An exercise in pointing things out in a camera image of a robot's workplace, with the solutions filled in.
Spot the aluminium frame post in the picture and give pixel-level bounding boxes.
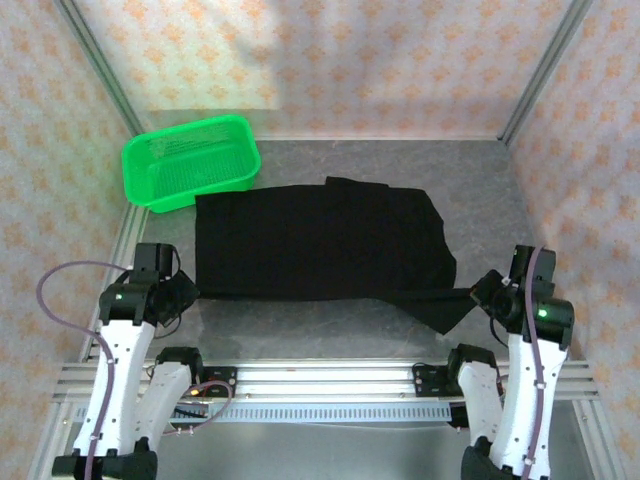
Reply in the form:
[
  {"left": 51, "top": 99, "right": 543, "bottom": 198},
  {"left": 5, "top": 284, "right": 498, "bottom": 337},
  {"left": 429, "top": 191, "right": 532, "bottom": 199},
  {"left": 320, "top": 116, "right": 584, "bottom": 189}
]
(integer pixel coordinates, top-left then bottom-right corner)
[
  {"left": 53, "top": 0, "right": 149, "bottom": 139},
  {"left": 498, "top": 0, "right": 596, "bottom": 146}
]

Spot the slotted grey cable duct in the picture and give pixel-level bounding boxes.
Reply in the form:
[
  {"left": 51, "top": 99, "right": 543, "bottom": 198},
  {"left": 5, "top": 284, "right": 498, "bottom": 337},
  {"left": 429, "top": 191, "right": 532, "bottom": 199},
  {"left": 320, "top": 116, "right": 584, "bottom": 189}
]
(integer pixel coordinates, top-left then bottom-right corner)
[{"left": 73, "top": 402, "right": 469, "bottom": 425}]

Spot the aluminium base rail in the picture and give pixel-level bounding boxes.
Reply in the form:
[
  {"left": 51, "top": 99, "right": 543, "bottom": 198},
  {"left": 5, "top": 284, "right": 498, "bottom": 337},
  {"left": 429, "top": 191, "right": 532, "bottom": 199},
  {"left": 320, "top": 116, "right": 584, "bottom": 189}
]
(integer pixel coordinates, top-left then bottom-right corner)
[{"left": 52, "top": 362, "right": 599, "bottom": 402}]

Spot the black t-shirt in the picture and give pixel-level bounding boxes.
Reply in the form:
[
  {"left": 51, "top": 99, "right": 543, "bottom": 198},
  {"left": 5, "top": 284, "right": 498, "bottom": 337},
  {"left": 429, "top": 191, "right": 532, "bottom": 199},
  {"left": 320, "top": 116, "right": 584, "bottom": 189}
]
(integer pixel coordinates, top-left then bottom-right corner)
[{"left": 193, "top": 175, "right": 476, "bottom": 337}]

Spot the grey metal sheet panel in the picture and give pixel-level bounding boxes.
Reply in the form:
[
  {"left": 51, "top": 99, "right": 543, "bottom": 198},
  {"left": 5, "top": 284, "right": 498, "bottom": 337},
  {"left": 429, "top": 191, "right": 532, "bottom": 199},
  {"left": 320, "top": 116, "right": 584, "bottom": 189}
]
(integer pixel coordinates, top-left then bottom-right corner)
[{"left": 29, "top": 422, "right": 621, "bottom": 480}]

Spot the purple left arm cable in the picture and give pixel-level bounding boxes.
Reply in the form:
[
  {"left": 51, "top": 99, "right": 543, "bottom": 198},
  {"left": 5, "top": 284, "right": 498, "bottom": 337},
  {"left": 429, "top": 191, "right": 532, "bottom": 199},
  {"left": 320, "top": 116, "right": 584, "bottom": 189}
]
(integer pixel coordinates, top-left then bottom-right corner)
[{"left": 38, "top": 260, "right": 234, "bottom": 480}]

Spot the green plastic mesh basket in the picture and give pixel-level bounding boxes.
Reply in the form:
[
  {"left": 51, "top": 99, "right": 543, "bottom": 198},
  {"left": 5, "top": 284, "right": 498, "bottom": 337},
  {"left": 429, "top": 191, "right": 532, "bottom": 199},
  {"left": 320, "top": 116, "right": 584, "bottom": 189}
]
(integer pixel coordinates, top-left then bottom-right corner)
[{"left": 121, "top": 114, "right": 262, "bottom": 215}]

